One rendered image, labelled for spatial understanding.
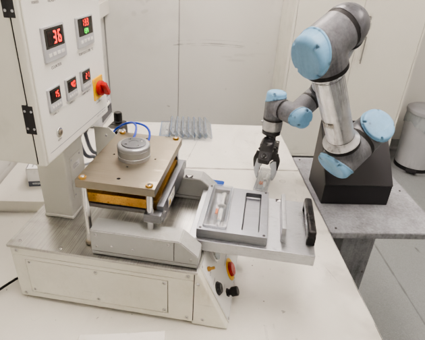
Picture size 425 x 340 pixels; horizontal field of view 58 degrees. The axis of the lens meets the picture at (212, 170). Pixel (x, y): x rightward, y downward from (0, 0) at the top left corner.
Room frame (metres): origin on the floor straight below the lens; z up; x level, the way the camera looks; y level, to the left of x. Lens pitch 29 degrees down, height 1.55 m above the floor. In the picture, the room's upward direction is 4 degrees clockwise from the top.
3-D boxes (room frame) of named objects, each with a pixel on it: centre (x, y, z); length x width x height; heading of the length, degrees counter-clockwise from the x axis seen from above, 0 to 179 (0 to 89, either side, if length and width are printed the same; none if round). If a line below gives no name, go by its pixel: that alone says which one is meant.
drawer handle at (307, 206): (0.78, -0.25, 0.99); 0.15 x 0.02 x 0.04; 173
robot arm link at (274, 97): (1.36, -0.22, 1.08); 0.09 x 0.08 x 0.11; 37
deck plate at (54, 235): (0.83, 0.23, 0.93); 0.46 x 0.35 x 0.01; 83
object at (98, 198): (0.83, 0.19, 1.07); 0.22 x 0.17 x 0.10; 173
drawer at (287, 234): (0.79, -0.11, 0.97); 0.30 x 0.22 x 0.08; 83
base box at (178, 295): (0.84, 0.18, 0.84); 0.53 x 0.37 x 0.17; 83
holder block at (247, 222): (0.80, -0.06, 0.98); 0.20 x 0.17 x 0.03; 173
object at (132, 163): (0.85, 0.22, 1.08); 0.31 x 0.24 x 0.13; 173
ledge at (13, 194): (1.47, 0.63, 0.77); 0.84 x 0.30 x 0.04; 5
